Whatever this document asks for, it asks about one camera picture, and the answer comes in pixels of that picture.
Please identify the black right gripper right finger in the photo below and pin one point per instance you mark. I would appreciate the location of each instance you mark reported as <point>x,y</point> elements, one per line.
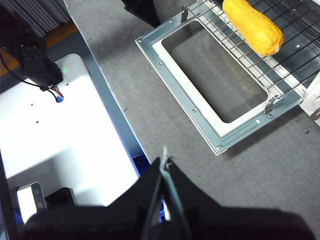
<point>225,225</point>

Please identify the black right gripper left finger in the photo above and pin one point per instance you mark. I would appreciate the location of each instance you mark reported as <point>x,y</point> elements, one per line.
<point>100,222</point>

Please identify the grey ribbed panel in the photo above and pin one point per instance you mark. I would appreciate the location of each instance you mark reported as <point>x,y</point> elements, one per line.
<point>32,12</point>

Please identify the silver front camera box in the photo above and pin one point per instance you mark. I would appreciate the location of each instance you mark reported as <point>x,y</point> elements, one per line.
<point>31,200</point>

